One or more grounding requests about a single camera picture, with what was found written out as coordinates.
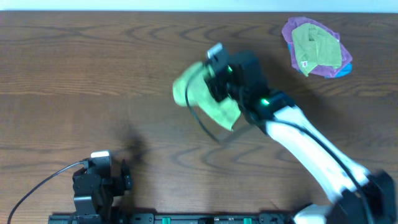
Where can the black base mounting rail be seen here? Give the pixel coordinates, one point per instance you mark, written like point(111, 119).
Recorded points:
point(150, 218)

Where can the purple cloth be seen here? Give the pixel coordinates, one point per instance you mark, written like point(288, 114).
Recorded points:
point(294, 22)

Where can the blue cloth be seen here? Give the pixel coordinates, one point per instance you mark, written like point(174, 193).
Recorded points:
point(324, 71)

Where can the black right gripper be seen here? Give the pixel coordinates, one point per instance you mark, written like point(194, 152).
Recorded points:
point(214, 79)

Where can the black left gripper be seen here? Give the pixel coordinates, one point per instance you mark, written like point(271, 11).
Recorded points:
point(125, 180)

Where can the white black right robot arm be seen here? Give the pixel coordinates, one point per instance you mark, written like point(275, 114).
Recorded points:
point(356, 195)

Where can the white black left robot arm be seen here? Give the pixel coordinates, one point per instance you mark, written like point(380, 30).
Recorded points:
point(96, 213)

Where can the olive green folded cloth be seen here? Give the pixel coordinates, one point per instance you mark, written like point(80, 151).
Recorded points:
point(315, 46)

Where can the light green microfiber cloth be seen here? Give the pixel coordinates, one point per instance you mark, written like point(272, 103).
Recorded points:
point(224, 113)

